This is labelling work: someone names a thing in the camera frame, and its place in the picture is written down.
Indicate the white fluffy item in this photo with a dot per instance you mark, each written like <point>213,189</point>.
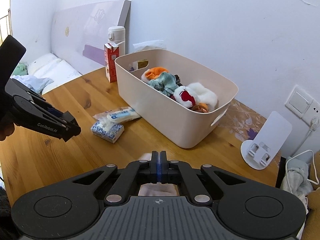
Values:
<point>205,95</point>

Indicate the person left hand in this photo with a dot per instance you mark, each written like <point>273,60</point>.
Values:
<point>7,131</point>

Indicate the blue white porcelain tissue pack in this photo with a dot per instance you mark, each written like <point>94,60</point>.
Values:
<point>108,131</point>

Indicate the white thermos bottle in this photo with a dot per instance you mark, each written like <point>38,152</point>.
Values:
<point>116,35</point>

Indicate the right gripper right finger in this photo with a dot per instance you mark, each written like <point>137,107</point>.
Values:
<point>183,175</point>

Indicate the pink fluffy sock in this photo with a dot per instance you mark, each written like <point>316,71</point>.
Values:
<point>158,190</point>

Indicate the beige plastic storage bin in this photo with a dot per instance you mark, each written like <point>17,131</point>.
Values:
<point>184,127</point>

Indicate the green scrunchie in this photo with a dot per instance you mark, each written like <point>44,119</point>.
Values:
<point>165,83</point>

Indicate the white wall socket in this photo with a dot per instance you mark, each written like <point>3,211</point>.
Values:
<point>303,105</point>

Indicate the clear plastic wipes packet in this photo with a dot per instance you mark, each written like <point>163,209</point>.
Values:
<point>117,116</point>

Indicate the orange knit item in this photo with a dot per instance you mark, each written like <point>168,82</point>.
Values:
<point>154,73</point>

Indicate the orange medicine bottle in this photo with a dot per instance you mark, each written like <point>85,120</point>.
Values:
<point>200,108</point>

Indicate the white hello kitty plush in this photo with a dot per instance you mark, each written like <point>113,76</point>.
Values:
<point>186,97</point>

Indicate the white phone stand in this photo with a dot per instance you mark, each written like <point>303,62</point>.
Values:
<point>259,152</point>

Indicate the white bedding pile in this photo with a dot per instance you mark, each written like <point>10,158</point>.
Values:
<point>45,73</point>

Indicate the patterned brown cardboard box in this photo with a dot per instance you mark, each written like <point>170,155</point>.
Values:
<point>239,124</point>

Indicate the red milk carton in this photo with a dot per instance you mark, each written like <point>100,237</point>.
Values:
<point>111,52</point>

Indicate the purple white board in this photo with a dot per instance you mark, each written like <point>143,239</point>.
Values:
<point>78,34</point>

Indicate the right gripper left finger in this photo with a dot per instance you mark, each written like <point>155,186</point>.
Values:
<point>132,177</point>

